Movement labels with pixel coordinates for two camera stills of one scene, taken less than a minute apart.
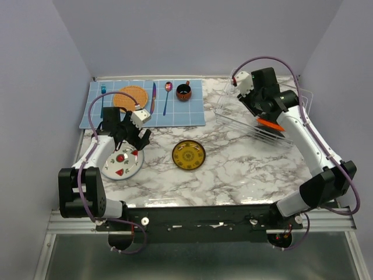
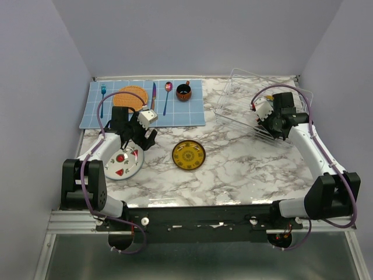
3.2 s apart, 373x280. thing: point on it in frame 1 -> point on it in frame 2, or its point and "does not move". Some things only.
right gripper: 245,100 -> 275,134
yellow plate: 188,154 does not move
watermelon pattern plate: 123,163 does not move
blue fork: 103,88 does not move
